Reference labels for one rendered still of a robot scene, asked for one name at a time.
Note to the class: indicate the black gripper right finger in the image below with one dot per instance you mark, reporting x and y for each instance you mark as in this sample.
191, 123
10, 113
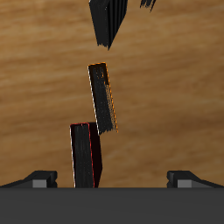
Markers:
183, 178

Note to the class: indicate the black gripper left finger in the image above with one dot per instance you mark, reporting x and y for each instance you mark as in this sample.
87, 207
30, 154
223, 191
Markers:
40, 178

